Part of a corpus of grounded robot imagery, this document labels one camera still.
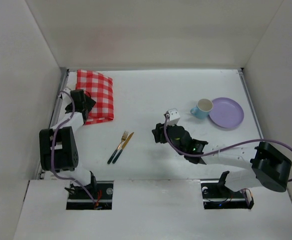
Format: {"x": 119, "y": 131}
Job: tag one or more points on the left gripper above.
{"x": 87, "y": 104}

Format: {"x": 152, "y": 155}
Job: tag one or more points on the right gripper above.
{"x": 159, "y": 133}

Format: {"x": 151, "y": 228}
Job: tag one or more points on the red checkered cloth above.
{"x": 101, "y": 89}

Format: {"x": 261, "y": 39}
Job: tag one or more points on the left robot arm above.
{"x": 58, "y": 150}

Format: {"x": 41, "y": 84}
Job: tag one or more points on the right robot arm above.
{"x": 260, "y": 166}

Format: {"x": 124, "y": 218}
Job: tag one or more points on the blue mug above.
{"x": 202, "y": 109}

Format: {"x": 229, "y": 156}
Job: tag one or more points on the purple plate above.
{"x": 226, "y": 113}

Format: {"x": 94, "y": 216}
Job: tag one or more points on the gold knife green handle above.
{"x": 122, "y": 148}

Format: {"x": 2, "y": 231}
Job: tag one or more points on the gold fork green handle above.
{"x": 123, "y": 139}

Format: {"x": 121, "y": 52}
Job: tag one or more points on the left aluminium rail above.
{"x": 54, "y": 115}

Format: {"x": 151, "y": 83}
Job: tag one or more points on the aluminium rail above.
{"x": 243, "y": 81}
{"x": 54, "y": 115}

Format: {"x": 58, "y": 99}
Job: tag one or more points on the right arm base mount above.
{"x": 218, "y": 197}

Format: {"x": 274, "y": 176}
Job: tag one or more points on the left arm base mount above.
{"x": 102, "y": 193}

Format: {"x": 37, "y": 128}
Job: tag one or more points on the right aluminium rail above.
{"x": 243, "y": 81}

